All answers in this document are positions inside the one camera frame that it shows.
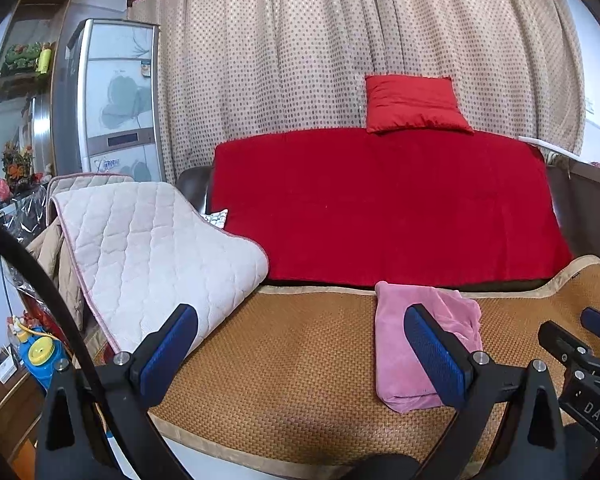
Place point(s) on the silver refrigerator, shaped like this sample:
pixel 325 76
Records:
pixel 120 110

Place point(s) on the woven bamboo mat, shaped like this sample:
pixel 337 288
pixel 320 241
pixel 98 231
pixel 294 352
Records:
pixel 305 350

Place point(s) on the orange artificial flowers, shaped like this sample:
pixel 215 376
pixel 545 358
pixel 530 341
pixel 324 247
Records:
pixel 16 160

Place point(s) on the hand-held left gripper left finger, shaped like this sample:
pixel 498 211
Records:
pixel 172 350

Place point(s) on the red plastic bag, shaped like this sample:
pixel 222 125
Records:
pixel 0 189

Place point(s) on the beige dotted curtain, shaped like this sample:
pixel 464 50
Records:
pixel 280 60

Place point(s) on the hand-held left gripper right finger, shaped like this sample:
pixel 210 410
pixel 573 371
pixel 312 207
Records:
pixel 435 355

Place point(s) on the wooden display cabinet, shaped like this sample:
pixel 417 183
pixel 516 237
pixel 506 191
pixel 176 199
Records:
pixel 40 5

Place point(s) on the beige quilted coat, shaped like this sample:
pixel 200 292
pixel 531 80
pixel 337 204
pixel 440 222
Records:
pixel 50 255

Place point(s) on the small patterned pillow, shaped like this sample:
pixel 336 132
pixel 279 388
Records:
pixel 215 217

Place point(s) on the white board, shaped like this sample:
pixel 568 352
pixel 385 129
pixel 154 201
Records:
pixel 545 144

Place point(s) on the blue container with yellow lid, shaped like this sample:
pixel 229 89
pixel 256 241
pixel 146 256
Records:
pixel 40 360

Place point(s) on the green ornament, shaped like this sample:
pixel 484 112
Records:
pixel 20 55

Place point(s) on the red cushion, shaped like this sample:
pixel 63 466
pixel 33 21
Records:
pixel 410 102

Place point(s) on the white quilted pad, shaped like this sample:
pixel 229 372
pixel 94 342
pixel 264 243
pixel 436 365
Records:
pixel 155 250

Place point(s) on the yellow bottle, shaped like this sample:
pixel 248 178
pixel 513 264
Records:
pixel 45 57

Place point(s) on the red blanket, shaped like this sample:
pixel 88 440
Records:
pixel 380 200

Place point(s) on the pink zip jacket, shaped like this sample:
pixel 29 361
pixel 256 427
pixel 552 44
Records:
pixel 395 370

